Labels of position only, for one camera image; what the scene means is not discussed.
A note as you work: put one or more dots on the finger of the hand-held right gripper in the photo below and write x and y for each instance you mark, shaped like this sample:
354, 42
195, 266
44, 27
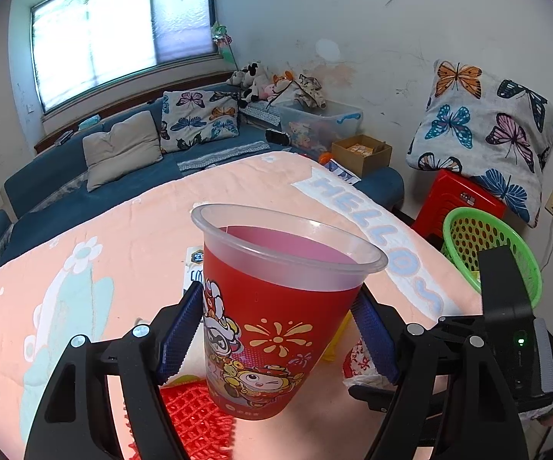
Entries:
458, 325
372, 396

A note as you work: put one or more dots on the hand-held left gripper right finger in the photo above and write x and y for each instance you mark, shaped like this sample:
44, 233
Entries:
375, 340

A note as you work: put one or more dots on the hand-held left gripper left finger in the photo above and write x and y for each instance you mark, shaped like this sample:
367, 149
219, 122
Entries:
180, 330

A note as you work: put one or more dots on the green plastic basket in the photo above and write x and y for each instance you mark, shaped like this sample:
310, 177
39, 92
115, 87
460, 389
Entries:
463, 239

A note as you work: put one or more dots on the red printed plastic cup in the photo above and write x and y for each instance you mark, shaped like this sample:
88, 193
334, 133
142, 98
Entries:
267, 326

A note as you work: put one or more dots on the red white crumpled wrapper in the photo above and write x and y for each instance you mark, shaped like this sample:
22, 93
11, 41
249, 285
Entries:
360, 364

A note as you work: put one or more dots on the yellow jelly cup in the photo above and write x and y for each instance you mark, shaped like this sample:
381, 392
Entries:
336, 342

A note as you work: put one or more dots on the green white milk carton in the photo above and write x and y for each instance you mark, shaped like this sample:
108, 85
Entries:
194, 268

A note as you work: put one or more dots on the red foam fruit net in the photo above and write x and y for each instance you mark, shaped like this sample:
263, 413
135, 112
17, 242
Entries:
195, 417

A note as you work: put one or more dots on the pink printed blanket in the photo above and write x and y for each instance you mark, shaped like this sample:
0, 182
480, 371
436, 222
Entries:
113, 258

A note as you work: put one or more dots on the red plastic stool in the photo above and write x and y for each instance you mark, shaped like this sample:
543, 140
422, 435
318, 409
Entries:
458, 199

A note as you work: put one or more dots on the large butterfly print pillow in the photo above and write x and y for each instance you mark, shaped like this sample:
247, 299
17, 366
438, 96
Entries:
487, 129

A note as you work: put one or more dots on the white lace cloth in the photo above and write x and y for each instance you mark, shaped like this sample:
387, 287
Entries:
259, 114
223, 155

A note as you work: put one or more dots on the cardboard box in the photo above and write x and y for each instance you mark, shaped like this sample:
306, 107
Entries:
363, 155

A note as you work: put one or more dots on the orange toy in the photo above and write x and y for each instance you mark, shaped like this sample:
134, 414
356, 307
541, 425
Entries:
326, 158

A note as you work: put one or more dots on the beige pillow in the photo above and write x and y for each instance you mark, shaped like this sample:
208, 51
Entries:
123, 146

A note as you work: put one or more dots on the blue sofa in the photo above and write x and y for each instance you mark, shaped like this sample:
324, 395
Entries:
41, 187

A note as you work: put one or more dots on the small butterfly print pillow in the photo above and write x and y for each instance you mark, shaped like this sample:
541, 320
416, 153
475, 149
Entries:
195, 120

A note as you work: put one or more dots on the black device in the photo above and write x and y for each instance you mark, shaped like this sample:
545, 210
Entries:
276, 137

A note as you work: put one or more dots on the clear plastic storage box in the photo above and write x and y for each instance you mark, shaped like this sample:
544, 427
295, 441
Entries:
334, 124

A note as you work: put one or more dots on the small dark box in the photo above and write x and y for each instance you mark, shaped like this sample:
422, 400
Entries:
63, 137

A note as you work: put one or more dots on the teal pack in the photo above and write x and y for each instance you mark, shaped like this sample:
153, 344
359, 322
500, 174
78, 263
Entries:
89, 122

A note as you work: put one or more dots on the cow plush toy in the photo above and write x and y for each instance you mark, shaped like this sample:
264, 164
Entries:
252, 79

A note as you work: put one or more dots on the colourful pinwheel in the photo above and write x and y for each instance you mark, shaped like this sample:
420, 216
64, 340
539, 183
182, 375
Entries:
223, 40

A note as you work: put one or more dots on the window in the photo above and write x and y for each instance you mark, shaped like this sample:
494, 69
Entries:
113, 33

